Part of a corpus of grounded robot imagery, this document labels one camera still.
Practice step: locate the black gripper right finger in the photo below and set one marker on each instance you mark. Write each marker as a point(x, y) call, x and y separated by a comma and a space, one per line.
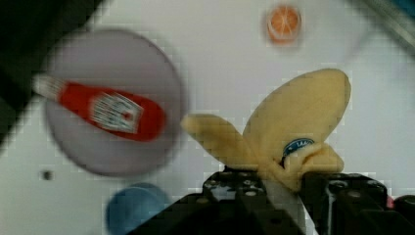
point(354, 204)

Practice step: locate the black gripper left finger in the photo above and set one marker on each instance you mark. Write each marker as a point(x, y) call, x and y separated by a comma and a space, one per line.
point(232, 202)

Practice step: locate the yellow plush peeled banana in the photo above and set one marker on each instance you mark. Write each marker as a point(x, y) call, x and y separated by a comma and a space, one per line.
point(285, 136)

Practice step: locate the blue small bowl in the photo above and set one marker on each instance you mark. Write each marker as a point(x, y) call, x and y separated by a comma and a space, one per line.
point(132, 206)

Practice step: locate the red ketchup bottle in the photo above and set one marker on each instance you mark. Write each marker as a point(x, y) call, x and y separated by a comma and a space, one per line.
point(120, 113)

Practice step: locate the grey round plate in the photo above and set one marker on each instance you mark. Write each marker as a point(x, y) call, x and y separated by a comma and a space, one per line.
point(121, 60)

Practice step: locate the orange slice toy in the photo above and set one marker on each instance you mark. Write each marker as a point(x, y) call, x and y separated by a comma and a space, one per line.
point(284, 24)

